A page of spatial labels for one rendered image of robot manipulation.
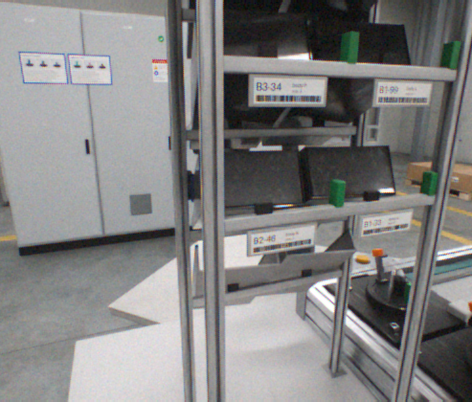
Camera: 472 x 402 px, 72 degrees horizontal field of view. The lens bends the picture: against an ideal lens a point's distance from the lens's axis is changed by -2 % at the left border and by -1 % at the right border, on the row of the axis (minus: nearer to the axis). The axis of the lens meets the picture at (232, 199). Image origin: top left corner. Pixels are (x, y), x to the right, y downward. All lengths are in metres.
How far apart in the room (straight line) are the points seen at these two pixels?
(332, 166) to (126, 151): 3.13
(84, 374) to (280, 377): 0.43
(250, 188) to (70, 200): 3.26
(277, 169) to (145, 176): 3.18
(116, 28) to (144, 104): 0.71
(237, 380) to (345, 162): 0.52
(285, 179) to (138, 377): 0.57
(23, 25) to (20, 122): 0.81
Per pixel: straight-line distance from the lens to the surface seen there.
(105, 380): 0.85
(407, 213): 0.49
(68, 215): 3.66
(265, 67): 0.34
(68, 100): 3.49
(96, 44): 3.52
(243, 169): 0.41
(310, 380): 0.82
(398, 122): 11.75
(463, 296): 1.15
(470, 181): 6.26
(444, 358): 0.79
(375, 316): 0.85
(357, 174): 0.49
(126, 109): 3.49
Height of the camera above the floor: 1.43
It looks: 16 degrees down
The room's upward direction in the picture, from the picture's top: straight up
